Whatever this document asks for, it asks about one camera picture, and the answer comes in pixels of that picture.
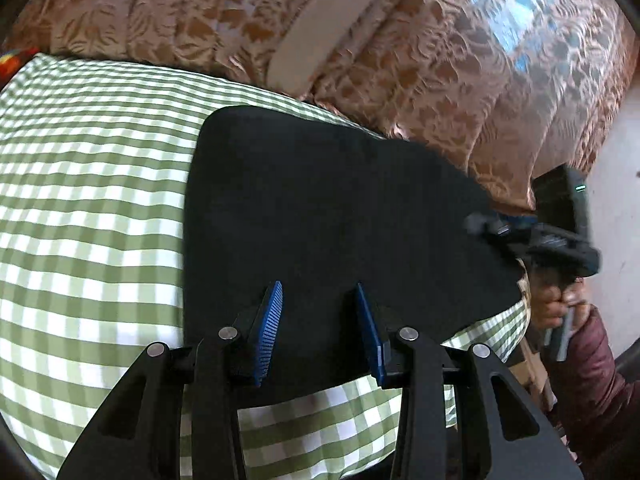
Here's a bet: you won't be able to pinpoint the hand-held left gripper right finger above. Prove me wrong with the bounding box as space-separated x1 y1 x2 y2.
354 282 586 480

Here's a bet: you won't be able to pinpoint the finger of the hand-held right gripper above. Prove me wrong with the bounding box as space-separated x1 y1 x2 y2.
464 211 538 242

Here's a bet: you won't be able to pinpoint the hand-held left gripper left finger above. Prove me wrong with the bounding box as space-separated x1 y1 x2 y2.
56 280 284 480

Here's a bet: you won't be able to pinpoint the black pants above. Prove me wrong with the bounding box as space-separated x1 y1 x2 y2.
182 105 523 408

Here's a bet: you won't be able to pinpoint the person's right forearm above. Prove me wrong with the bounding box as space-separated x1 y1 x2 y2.
542 305 636 466

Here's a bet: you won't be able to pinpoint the person's right hand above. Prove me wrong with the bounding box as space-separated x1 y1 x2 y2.
529 277 590 333

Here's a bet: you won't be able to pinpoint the green checked bed sheet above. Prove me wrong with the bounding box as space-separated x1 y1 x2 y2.
0 52 531 480

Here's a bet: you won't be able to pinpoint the beige curtain tie band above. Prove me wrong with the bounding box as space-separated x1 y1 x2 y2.
270 0 431 98

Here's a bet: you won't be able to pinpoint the brown leaf-patterned curtain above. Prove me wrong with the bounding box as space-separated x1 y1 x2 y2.
0 0 633 211

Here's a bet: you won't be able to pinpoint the red and blue printed cloth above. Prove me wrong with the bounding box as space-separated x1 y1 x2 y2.
0 47 41 88

